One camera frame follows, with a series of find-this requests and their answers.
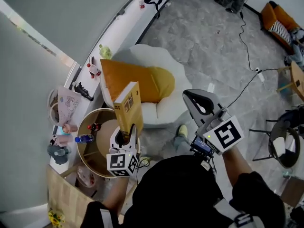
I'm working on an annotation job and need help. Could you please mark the black power cable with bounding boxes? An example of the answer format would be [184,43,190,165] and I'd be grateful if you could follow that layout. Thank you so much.
[227,11,293,109]

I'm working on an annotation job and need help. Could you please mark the pink plastic bag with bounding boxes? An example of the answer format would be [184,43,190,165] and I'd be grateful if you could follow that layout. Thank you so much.
[76,166,96,188]

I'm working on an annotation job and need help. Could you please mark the grey cloth bundle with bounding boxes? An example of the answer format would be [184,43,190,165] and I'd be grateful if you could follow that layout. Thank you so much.
[47,143,70,165]

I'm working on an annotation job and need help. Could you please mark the chest-mounted screen device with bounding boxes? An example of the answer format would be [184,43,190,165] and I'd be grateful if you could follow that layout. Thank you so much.
[189,135,215,157]

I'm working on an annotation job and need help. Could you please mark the pink cup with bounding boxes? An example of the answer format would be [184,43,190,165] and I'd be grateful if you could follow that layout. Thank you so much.
[62,123,79,134]
[50,134,74,147]

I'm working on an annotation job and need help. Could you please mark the person's right forearm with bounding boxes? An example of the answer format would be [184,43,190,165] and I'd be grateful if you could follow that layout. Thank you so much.
[221,146,254,188]

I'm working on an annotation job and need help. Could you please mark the yellow book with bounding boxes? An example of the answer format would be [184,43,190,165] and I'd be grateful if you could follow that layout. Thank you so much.
[113,81,144,140]

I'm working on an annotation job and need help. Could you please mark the green drink bottle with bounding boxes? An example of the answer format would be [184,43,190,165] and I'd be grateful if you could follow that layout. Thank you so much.
[98,44,113,59]

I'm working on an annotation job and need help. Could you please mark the brown wooden box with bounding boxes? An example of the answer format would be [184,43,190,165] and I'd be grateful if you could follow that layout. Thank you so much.
[281,175,304,209]

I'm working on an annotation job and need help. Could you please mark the striped pillow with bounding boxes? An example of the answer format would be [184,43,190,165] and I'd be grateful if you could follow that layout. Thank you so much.
[268,20,293,45]

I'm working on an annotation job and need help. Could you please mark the round wooden side table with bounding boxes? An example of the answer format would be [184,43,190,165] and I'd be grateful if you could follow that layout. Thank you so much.
[276,60,304,102]

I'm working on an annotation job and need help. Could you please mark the orange cushion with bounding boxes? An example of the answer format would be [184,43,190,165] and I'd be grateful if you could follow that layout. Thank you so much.
[100,58,176,104]

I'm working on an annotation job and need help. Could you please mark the yellow flowers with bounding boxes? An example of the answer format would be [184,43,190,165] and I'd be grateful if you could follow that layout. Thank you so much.
[47,209,66,228]

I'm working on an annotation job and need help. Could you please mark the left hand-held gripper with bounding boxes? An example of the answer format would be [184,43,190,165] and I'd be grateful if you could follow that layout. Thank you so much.
[106,123,141,178]

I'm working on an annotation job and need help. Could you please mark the white paper cup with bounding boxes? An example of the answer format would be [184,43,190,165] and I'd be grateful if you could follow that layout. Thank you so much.
[273,136,286,158]

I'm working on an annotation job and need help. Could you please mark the white and red toy figure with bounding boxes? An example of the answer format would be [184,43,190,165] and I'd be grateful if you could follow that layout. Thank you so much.
[86,56,102,79]

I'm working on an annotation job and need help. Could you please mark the dark red-capped soda bottle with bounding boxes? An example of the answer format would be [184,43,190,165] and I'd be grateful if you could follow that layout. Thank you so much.
[87,122,103,133]

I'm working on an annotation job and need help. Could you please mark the white round wire basket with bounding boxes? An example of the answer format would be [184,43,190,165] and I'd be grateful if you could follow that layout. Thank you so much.
[47,88,60,126]

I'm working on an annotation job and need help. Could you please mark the white power strip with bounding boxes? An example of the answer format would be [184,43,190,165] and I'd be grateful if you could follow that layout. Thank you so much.
[255,67,266,83]

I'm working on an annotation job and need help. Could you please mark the white sofa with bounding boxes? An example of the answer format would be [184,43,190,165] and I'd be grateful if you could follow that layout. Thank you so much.
[99,44,191,129]

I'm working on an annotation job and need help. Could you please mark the blue water bottle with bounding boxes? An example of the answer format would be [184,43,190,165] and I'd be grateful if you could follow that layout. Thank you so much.
[74,133,95,144]

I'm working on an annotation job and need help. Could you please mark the black metal chair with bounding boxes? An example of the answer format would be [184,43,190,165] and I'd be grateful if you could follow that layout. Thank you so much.
[248,107,304,169]

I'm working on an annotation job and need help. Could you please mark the person's black shirt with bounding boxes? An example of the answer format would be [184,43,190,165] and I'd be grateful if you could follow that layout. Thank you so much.
[80,154,286,228]

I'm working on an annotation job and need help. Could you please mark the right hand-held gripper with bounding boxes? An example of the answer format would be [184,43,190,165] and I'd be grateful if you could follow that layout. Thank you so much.
[182,89,246,156]

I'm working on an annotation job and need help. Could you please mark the clear water bottle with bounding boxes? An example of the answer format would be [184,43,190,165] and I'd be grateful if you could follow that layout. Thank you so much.
[54,148,72,157]

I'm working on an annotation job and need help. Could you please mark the person's left forearm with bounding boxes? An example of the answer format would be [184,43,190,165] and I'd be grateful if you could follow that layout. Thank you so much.
[101,175,131,218]

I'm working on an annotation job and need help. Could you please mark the orange sofa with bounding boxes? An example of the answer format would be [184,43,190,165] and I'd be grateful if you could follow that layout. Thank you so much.
[259,0,304,56]

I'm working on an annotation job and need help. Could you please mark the person's leg with pale shoe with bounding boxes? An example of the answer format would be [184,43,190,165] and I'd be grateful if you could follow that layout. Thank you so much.
[172,124,191,155]

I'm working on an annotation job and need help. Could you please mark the pink cartoon paper bag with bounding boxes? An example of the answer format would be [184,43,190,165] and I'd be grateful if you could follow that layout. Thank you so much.
[57,85,82,126]

